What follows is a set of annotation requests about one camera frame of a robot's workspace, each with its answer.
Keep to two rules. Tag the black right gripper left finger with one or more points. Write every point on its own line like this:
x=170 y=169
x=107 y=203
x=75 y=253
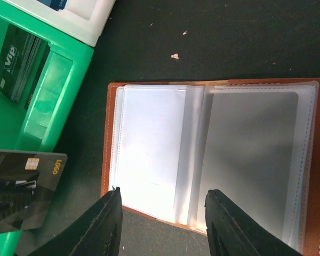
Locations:
x=96 y=232

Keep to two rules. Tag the white bin with blue cards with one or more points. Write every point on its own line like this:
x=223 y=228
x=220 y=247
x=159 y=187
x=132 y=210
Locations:
x=82 y=20

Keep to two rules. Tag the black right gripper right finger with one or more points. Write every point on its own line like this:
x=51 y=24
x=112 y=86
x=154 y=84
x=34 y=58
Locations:
x=230 y=231

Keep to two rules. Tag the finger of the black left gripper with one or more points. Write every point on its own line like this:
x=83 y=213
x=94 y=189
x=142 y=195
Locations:
x=15 y=195

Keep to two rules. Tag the green bin with black cards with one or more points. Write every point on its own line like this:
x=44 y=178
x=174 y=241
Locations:
x=35 y=123

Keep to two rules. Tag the black VIP card stack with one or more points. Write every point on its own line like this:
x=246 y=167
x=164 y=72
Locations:
x=18 y=54

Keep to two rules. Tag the brown leather card holder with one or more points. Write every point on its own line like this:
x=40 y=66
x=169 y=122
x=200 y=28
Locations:
x=256 y=140

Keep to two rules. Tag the blue VIP card front stack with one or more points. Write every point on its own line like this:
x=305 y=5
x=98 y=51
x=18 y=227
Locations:
x=54 y=4

